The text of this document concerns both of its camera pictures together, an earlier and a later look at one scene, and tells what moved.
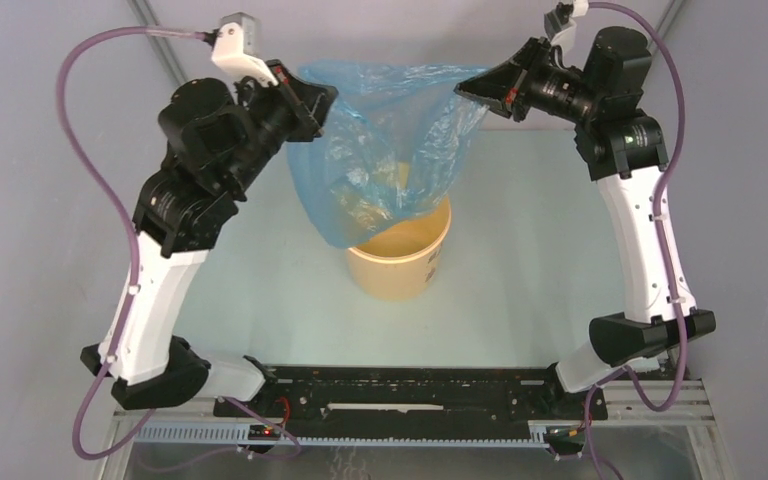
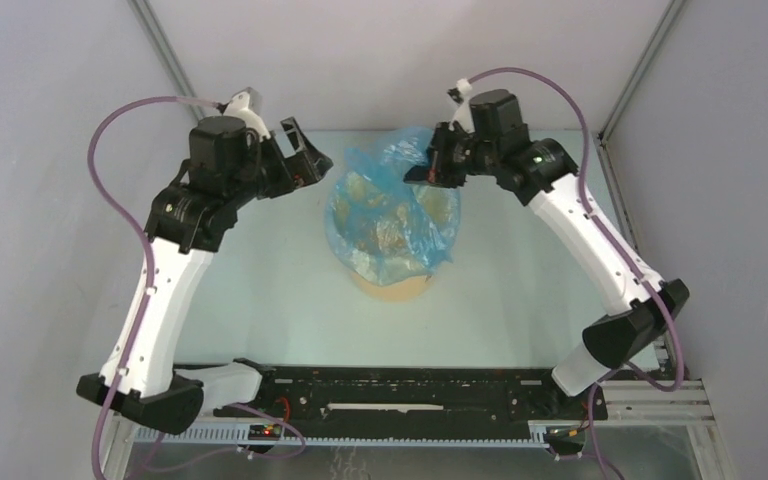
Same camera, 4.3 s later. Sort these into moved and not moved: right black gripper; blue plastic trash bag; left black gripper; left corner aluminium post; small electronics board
Moved: right black gripper; blue plastic trash bag; left black gripper
Not moved: left corner aluminium post; small electronics board
